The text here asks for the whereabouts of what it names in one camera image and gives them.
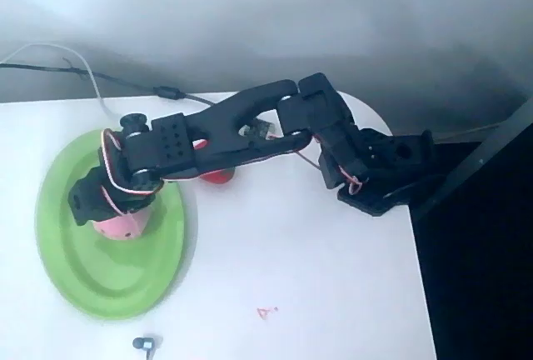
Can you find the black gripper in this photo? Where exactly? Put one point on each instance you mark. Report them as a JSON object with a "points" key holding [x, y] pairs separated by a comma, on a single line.
{"points": [[87, 207]]}

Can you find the pink plush peach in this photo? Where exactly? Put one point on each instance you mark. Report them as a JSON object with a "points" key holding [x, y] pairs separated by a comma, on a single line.
{"points": [[121, 226]]}

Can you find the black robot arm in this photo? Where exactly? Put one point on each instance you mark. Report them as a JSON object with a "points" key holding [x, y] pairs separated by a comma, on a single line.
{"points": [[250, 126]]}

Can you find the green oval plate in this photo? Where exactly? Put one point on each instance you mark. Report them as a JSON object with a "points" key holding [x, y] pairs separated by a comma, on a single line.
{"points": [[125, 276]]}

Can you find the red plush strawberry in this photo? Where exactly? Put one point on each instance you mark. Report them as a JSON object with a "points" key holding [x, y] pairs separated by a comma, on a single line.
{"points": [[216, 178]]}

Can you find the grey metal earphone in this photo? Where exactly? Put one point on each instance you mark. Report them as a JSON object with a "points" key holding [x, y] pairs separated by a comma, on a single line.
{"points": [[143, 343]]}

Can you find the small controller circuit board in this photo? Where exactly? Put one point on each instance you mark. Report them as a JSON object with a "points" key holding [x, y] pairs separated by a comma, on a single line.
{"points": [[260, 128]]}

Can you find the dark furniture panel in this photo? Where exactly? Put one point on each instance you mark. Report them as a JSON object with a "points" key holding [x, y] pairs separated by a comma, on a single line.
{"points": [[479, 272]]}

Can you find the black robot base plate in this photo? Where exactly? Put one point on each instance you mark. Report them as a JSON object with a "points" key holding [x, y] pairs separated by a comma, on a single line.
{"points": [[375, 203]]}

